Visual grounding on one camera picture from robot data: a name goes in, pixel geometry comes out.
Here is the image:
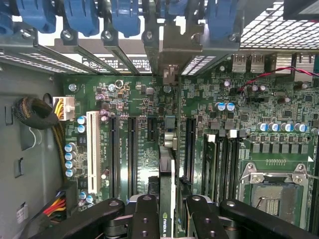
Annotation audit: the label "long black expansion slot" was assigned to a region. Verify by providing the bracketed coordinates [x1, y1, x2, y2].
[185, 118, 197, 185]
[127, 116, 138, 198]
[109, 116, 120, 200]

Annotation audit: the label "CPU socket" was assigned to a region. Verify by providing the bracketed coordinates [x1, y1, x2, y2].
[238, 161, 312, 231]

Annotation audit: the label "white expansion slot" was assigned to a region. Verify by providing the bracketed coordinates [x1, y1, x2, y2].
[86, 111, 102, 195]

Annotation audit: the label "short black expansion slot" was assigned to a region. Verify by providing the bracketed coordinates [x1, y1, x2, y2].
[147, 117, 158, 142]

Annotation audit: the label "green motherboard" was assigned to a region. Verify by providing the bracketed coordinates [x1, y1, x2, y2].
[62, 53, 319, 239]

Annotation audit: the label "grey power supply unit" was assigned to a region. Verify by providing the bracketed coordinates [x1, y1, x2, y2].
[0, 62, 64, 239]

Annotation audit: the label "white power connector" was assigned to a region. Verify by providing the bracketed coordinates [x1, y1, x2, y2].
[52, 96, 76, 122]

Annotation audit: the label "blue slot retainer clip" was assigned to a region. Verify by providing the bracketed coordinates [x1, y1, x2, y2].
[63, 0, 100, 37]
[205, 0, 239, 40]
[159, 0, 187, 16]
[15, 0, 57, 34]
[111, 0, 142, 38]

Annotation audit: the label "black open PC case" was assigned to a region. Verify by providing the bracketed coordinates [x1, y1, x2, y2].
[0, 0, 319, 239]

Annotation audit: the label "red yellow power wires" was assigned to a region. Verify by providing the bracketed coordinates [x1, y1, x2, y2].
[42, 184, 78, 225]

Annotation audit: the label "black sleeved cable bundle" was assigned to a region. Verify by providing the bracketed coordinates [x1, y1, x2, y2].
[13, 97, 68, 182]

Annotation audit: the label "red black twisted wire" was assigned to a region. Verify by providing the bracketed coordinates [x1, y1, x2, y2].
[236, 66, 319, 93]

